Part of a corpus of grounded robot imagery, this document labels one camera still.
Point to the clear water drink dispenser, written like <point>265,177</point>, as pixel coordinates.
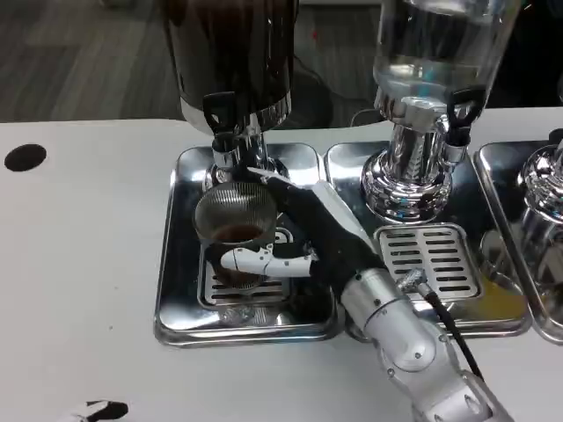
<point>409,162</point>

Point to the black round counter hole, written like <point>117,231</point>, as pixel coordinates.
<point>25,157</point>

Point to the black tap lever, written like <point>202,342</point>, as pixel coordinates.
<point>218,107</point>
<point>464,105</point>

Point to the dark coffee drink dispenser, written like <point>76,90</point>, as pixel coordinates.
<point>228,53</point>

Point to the steel drip tray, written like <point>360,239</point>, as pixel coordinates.
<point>347,162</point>
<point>497,176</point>
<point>180,246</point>

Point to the clear ribbed glass cup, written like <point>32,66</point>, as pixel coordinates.
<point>235,211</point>

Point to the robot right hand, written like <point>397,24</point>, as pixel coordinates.
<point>330,237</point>

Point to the robot right arm silver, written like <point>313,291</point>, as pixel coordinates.
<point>396,334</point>

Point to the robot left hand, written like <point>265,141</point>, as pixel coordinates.
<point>103,411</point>

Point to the slotted steel tray grid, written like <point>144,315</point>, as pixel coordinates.
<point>259,293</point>
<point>421,250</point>

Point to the chrome drink dispenser base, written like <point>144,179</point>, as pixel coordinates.
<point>543,176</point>

